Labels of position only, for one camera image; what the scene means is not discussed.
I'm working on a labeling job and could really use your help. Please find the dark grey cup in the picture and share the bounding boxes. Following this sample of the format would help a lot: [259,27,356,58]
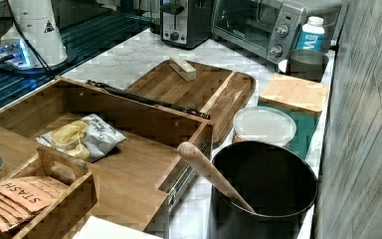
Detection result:
[286,49,329,83]

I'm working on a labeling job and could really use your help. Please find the black utensil pot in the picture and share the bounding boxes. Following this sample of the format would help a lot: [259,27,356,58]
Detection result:
[208,141,317,239]

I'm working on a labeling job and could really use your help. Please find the wooden spoon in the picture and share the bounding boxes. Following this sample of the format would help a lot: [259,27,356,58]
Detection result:
[177,141,255,213]

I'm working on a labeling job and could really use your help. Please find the orange Stash tea bag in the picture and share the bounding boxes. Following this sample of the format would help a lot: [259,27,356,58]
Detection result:
[0,176,68,212]

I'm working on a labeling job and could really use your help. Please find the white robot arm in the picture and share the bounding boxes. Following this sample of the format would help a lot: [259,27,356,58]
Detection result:
[0,0,77,74]

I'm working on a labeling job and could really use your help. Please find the chip bag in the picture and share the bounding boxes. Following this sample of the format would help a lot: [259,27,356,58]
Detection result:
[35,114,126,162]

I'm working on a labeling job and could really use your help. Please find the clear cereal container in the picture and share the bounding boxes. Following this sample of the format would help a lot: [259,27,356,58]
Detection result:
[233,107,296,146]

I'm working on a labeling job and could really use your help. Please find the wooden drawer with black handle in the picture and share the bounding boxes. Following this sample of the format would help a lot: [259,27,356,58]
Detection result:
[0,79,213,239]

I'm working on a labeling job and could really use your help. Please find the teal canister with wooden lid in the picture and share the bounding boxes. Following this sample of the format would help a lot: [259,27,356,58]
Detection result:
[259,74,329,159]

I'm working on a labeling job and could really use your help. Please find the white blue bottle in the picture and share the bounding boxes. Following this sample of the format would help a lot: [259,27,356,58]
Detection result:
[296,16,325,51]

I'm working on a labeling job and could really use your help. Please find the black two-slot toaster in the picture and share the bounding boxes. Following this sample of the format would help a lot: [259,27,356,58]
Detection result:
[160,0,214,49]

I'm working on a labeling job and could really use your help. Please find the silver toaster oven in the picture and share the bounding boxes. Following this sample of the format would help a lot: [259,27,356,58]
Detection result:
[212,0,306,64]

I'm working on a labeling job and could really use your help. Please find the large wooden cutting board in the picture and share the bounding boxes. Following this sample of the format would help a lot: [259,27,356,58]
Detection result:
[126,60,256,146]

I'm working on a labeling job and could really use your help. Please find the wooden tea bag holder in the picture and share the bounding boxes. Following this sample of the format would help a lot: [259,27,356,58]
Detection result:
[0,145,97,239]

